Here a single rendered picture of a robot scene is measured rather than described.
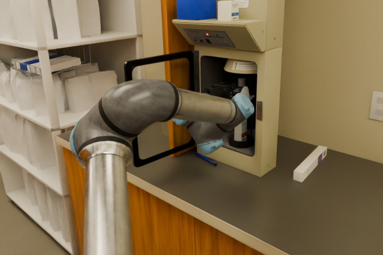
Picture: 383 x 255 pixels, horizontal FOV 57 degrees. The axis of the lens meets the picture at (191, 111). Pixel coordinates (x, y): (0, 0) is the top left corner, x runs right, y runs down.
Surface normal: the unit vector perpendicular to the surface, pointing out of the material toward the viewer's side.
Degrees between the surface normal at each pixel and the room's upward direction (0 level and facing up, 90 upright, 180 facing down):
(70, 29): 100
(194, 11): 90
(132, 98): 56
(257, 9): 90
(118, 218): 42
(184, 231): 90
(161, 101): 77
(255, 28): 90
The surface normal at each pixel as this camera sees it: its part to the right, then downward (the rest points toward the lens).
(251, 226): -0.03, -0.95
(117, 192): 0.58, -0.62
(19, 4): 0.28, 0.22
